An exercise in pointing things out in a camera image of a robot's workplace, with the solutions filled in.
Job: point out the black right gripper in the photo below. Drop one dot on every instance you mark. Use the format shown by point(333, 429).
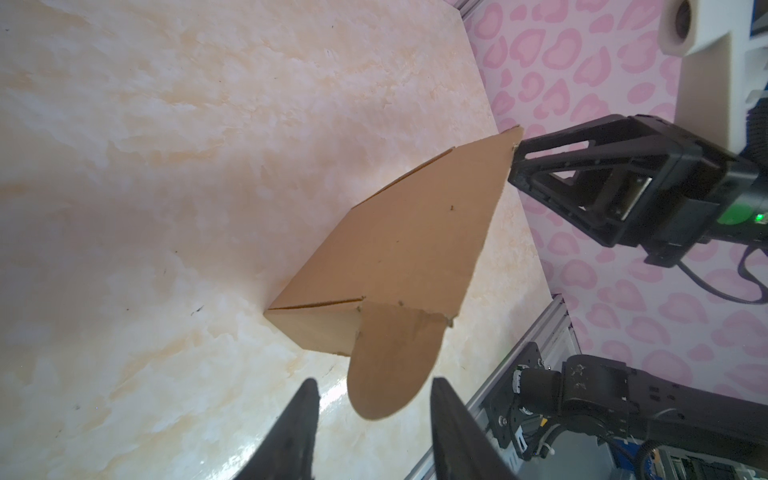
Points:
point(597, 176)

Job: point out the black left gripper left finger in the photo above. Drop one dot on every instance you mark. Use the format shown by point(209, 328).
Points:
point(287, 450)

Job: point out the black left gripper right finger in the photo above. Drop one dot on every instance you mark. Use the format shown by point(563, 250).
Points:
point(461, 450)

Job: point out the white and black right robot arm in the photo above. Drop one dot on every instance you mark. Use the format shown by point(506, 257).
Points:
point(607, 398)

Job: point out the brown cardboard paper box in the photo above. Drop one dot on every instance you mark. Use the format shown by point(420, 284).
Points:
point(391, 277)

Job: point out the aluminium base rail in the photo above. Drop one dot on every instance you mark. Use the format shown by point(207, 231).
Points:
point(545, 345)

